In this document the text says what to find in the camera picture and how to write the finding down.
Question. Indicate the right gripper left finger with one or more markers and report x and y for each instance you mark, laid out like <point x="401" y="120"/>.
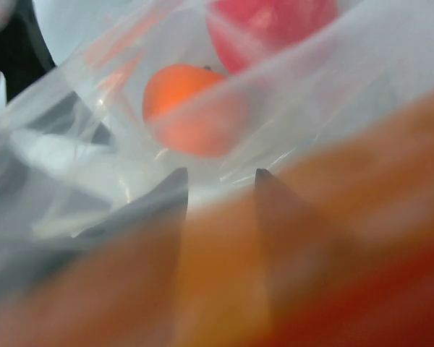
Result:
<point x="120" y="294"/>

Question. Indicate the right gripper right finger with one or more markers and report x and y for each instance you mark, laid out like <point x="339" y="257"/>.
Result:
<point x="355" y="269"/>

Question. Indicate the clear zip bag orange seal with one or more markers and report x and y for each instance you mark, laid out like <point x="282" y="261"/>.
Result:
<point x="354" y="101"/>

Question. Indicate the small orange fake tangerine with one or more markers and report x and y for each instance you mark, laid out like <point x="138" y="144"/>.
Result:
<point x="208" y="129"/>

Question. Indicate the red fake apple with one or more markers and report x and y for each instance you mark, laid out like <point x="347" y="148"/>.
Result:
<point x="271" y="25"/>

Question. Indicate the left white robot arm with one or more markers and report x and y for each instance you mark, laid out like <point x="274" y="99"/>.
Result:
<point x="24" y="55"/>

